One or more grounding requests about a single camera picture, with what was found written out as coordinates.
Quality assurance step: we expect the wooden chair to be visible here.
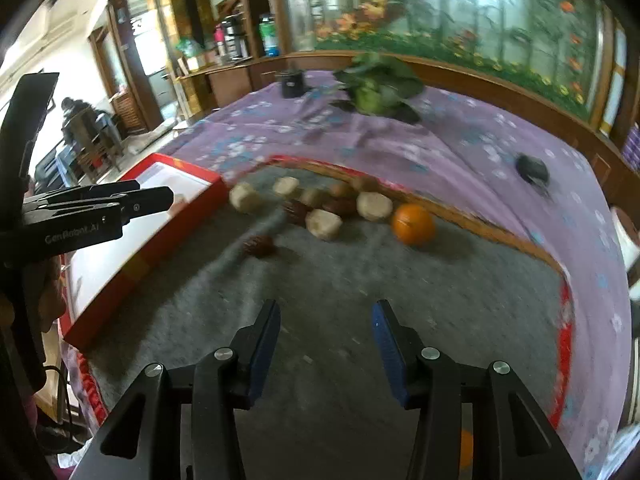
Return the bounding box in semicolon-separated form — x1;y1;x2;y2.
61;98;124;183

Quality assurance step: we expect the small black pouch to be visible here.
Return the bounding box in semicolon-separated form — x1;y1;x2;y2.
515;154;550;195

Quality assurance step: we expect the green white bottle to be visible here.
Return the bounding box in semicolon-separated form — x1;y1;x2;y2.
259;13;280;58

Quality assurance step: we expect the red white tray box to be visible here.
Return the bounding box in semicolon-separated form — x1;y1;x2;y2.
60;153;228;352

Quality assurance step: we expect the floral glass screen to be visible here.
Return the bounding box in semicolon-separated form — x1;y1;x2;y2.
285;0;602;118

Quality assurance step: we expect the black thermos flask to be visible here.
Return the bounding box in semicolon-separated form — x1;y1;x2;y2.
221;13;250;61

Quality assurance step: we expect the purple floral tablecloth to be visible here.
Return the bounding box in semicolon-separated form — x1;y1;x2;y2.
65;70;631;479

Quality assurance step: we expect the beige chunk far left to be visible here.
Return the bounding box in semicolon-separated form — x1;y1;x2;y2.
229;182;262;214

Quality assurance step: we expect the orange fruit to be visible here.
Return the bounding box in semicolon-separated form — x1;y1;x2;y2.
392;204;436;247

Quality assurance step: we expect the beige corn chunk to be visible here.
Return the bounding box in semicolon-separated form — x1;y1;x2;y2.
356;192;394;222

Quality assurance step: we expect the beige chunk upper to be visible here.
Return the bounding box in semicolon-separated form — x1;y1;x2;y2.
272;177;300;198

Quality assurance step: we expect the grey felt mat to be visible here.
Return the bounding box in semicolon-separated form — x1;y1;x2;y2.
87;166;563;479

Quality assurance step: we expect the black cylindrical device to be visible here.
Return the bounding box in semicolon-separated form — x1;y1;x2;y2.
277;68;307;99

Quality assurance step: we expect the dark red jujube date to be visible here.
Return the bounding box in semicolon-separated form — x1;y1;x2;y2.
243;235;277;258

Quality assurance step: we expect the green leafy cabbage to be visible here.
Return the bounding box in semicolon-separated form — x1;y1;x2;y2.
331;53;425;125

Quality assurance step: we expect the brown longan fruit far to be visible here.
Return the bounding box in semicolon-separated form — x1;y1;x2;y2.
350;176;380;193

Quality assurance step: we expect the brown longan fruit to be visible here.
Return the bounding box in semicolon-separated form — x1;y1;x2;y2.
329;181;357;200
350;176;380;193

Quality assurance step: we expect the beige chunk front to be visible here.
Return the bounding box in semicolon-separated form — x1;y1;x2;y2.
305;209;343;240

